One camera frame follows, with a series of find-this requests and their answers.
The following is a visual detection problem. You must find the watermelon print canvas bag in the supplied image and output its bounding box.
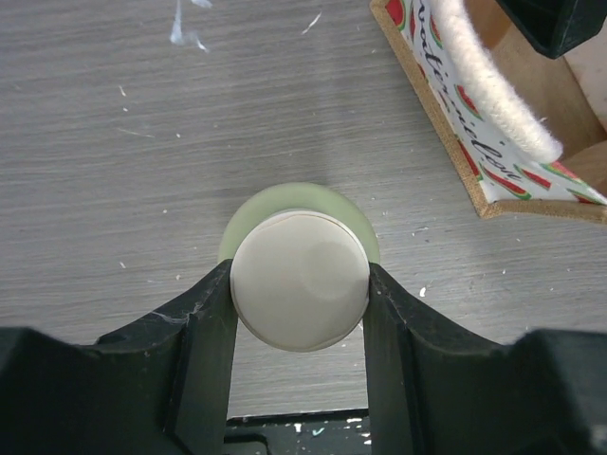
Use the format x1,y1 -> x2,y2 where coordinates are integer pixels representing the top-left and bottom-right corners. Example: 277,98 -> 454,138
370,1 -> 606,224

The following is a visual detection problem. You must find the green bottle beige cap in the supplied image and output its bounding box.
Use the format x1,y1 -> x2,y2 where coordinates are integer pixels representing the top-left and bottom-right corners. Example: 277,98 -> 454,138
217,182 -> 380,353

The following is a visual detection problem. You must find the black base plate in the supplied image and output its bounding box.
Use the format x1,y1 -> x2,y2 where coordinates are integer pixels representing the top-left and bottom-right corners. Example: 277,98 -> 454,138
222,409 -> 372,455

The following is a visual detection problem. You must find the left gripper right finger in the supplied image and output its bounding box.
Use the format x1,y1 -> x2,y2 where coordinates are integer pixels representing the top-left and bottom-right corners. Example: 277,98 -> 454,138
363,264 -> 606,454

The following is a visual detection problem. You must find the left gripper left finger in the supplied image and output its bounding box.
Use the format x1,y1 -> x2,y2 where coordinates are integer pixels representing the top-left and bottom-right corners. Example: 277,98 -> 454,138
1,261 -> 237,454

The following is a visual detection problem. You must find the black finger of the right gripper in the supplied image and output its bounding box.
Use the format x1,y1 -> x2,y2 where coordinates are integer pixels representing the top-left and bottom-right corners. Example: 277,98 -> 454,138
497,0 -> 607,60

